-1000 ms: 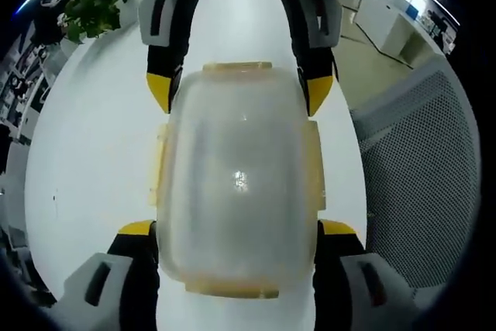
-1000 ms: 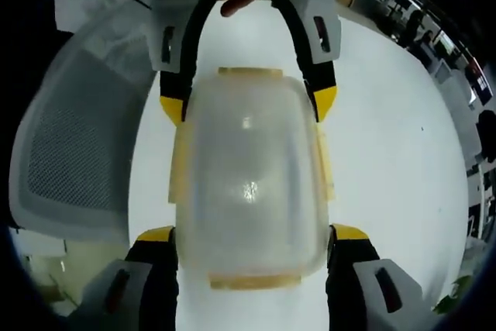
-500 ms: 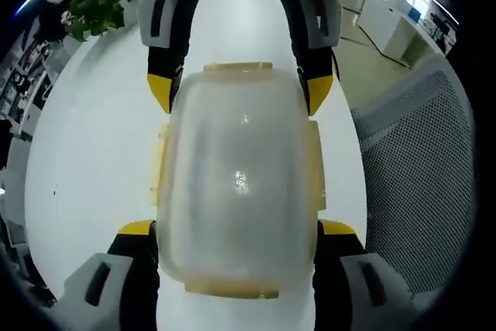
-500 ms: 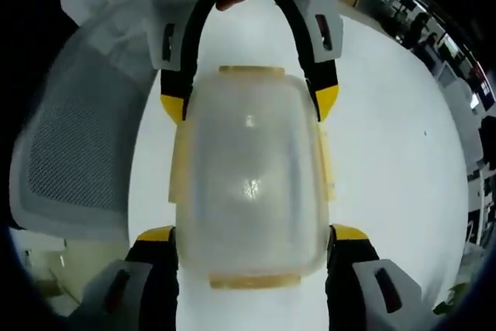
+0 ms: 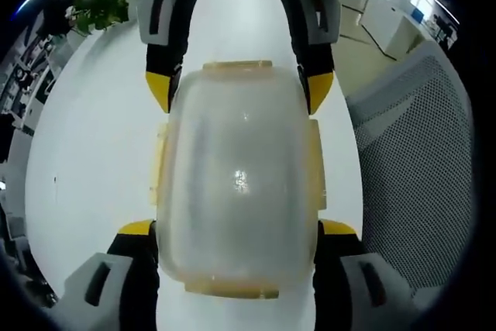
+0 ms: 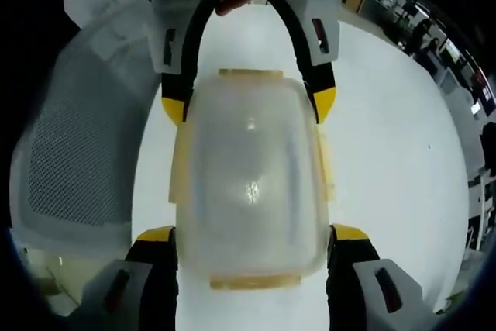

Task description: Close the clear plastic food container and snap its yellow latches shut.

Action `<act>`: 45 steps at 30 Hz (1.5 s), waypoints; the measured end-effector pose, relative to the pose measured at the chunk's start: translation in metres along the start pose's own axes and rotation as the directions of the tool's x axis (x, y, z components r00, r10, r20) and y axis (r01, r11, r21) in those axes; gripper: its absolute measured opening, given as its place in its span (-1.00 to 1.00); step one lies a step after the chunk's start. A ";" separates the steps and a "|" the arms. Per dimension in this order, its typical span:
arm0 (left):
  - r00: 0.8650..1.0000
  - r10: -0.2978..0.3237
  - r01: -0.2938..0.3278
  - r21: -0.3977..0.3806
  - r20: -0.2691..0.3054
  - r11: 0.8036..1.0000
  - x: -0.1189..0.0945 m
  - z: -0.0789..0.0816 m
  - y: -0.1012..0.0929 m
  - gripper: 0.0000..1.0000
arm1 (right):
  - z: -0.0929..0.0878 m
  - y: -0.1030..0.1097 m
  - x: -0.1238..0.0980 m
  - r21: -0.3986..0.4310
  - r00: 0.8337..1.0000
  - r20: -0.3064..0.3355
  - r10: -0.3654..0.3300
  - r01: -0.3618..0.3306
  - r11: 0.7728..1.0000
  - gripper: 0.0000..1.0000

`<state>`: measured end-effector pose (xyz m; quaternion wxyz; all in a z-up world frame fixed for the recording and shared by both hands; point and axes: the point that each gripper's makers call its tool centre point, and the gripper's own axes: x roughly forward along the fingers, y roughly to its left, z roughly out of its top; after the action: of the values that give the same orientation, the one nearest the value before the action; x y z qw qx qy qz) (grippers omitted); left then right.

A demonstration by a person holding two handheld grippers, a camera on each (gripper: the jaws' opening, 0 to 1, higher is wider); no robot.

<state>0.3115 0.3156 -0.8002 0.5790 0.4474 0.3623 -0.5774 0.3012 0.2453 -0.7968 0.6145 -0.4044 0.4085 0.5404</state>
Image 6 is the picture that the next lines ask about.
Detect grey mesh chair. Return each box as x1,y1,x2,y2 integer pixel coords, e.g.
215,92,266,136
9,28,164,260

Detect person's left hand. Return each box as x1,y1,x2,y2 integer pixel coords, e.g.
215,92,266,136
215,0,268,17

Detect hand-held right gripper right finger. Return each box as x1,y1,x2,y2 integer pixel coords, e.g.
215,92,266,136
326,223,439,331

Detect clear plastic box yellow buckles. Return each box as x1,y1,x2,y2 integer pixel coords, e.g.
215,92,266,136
168,68,336,291

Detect yellow framed panel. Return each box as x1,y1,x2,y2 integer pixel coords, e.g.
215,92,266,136
343,0,366,18

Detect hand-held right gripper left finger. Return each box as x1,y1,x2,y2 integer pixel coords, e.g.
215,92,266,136
83,225,180,331

